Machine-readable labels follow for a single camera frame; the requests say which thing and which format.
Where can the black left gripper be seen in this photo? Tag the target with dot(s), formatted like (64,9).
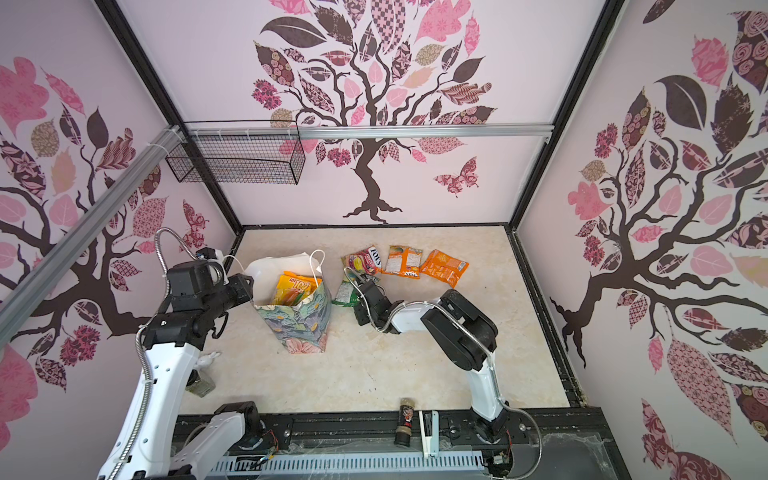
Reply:
(244,291)

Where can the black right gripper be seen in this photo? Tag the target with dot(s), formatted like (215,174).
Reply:
(360,314)

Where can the green snack packet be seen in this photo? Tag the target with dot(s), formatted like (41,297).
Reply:
(346,296)

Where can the yellow snack packet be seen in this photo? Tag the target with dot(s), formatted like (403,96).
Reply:
(292,288)

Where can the floral paper gift bag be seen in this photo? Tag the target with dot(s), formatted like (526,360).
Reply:
(301,329)

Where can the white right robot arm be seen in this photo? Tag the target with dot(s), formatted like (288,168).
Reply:
(464,334)

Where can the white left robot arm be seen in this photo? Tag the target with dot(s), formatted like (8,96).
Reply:
(199,296)

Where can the yellow-pink Fox's candy packet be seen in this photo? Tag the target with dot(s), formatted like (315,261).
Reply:
(365,261)

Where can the small orange snack packet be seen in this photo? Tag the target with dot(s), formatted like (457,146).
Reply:
(403,261)

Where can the spice jar black lid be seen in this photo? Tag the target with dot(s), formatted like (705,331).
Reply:
(199,383)

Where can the brown cylindrical bottle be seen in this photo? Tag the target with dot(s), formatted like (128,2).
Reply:
(404,427)

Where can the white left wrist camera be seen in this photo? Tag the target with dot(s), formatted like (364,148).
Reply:
(212,255)

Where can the black wire basket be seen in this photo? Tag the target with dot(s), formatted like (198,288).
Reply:
(239,152)

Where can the white clip bracket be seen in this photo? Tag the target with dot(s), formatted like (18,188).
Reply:
(429,433)

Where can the grey slotted cable duct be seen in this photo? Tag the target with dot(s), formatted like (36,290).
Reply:
(346,463)

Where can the aluminium rail back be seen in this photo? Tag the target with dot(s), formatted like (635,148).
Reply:
(379,132)

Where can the aluminium rail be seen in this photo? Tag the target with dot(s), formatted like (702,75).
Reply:
(24,299)
(379,132)

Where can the aluminium rail left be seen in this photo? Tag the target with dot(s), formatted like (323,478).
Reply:
(24,299)

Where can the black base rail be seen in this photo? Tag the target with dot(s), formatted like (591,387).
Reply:
(557,443)

